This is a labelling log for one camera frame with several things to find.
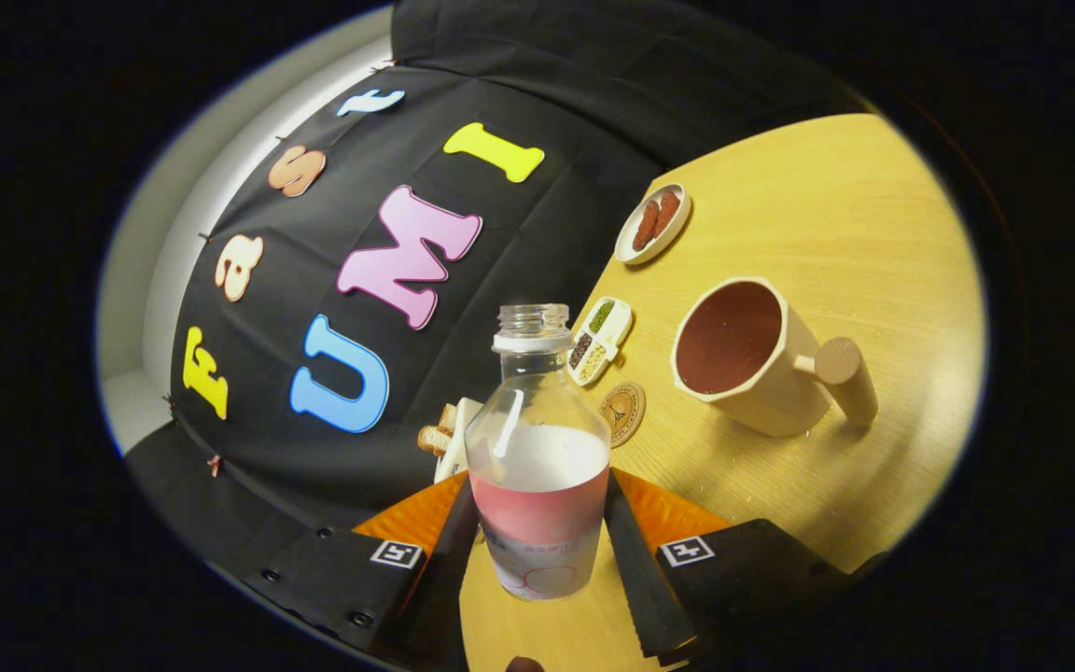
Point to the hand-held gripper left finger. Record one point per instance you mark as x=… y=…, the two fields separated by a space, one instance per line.
x=449 y=579

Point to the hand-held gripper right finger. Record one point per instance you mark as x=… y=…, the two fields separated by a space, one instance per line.
x=640 y=579

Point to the clear juice bottle pink label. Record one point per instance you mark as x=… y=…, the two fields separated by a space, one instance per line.
x=537 y=467

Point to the round wooden coaster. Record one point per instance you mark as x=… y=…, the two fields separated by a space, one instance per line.
x=622 y=413

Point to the toasted bread slice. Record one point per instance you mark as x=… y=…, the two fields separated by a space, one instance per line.
x=433 y=440
x=448 y=417

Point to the white toaster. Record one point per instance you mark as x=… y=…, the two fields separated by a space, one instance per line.
x=459 y=439

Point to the white divided dish with grains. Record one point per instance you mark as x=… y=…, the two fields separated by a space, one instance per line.
x=599 y=341

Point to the black backdrop cloth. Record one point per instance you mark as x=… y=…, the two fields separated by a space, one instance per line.
x=500 y=243

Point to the red meat piece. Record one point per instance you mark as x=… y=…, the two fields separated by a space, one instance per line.
x=645 y=227
x=666 y=213

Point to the round white plate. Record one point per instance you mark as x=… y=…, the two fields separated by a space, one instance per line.
x=677 y=229

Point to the wooden table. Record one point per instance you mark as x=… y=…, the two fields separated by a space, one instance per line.
x=827 y=280

